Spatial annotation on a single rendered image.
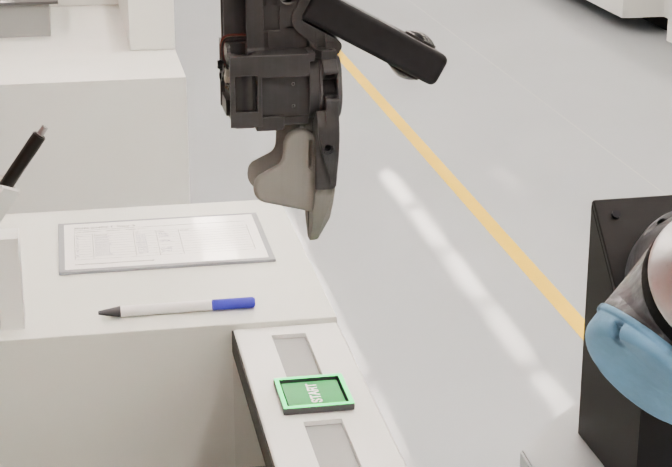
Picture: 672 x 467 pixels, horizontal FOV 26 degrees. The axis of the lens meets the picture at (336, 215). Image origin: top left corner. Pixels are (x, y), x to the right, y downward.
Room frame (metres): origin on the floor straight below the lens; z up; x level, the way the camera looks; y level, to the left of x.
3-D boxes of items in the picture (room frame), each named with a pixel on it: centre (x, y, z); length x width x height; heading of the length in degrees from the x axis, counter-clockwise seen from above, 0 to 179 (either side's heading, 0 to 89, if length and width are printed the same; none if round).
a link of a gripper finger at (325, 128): (1.03, 0.01, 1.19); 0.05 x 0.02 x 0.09; 11
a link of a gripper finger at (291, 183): (1.03, 0.03, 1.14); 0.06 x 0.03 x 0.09; 101
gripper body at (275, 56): (1.04, 0.04, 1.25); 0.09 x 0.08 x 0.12; 101
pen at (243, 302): (1.21, 0.14, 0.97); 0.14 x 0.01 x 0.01; 101
